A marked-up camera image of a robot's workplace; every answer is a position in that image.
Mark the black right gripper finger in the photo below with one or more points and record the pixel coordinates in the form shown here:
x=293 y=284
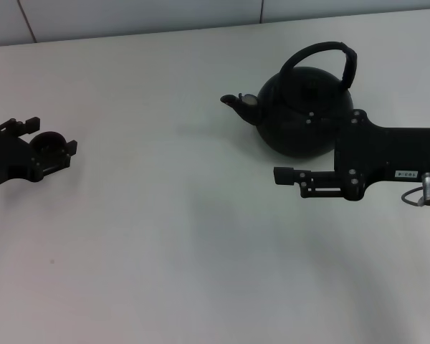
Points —
x=310 y=118
x=311 y=179

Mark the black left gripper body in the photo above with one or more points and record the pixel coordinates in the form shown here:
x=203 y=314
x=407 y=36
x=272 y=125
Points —
x=7 y=159

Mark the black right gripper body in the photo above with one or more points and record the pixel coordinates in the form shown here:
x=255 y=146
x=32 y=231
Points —
x=380 y=154

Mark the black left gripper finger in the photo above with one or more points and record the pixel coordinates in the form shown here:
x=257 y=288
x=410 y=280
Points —
x=59 y=161
x=18 y=125

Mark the small black teacup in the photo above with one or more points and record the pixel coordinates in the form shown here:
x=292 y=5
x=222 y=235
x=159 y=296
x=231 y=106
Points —
x=50 y=141

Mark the black round teapot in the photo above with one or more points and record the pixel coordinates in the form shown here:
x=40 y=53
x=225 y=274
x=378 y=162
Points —
x=294 y=93

